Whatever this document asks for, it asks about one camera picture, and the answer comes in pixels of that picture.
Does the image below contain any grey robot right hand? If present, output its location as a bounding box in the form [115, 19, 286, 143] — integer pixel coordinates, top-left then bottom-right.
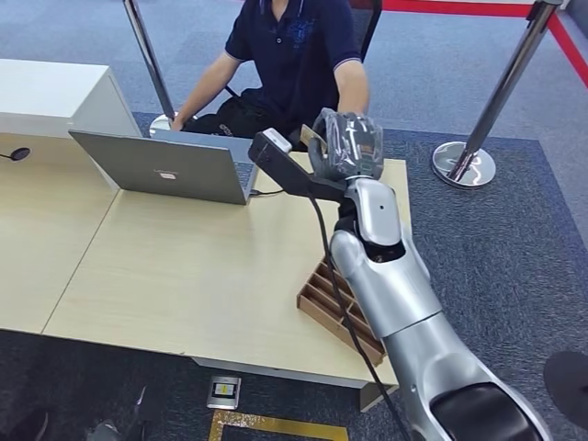
[307, 107, 384, 183]

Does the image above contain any person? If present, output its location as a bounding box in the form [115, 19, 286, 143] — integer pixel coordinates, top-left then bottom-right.
[171, 0, 371, 153]

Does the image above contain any brown wooden slotted card holder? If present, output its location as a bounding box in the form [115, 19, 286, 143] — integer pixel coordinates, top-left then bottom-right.
[296, 258, 387, 368]

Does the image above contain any grey laptop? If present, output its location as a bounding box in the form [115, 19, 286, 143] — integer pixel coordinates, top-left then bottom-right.
[69, 128, 260, 207]

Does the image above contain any black mesh office chair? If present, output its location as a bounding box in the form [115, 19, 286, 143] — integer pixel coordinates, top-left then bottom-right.
[224, 0, 383, 98]

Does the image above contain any white cabinet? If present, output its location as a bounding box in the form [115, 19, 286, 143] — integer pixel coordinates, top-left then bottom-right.
[0, 59, 140, 140]

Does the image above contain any red barrier belt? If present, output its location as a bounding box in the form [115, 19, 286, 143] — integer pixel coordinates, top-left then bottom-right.
[546, 13, 588, 90]
[382, 0, 534, 18]

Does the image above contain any black round desk disc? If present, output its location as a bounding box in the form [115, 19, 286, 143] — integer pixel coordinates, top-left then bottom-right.
[0, 147, 32, 164]

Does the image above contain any silver floor socket box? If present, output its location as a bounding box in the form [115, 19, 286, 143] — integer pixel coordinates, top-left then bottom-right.
[207, 375, 242, 411]

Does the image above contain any yellow floor tape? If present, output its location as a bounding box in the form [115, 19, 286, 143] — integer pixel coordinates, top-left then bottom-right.
[209, 411, 350, 441]

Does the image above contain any black round base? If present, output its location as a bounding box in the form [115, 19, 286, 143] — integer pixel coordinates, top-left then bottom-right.
[543, 351, 588, 430]

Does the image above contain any chrome stanchion post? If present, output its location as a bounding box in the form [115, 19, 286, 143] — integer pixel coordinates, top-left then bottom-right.
[122, 0, 199, 134]
[431, 0, 564, 190]

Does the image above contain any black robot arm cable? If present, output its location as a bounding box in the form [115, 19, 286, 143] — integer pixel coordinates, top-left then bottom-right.
[309, 196, 412, 441]

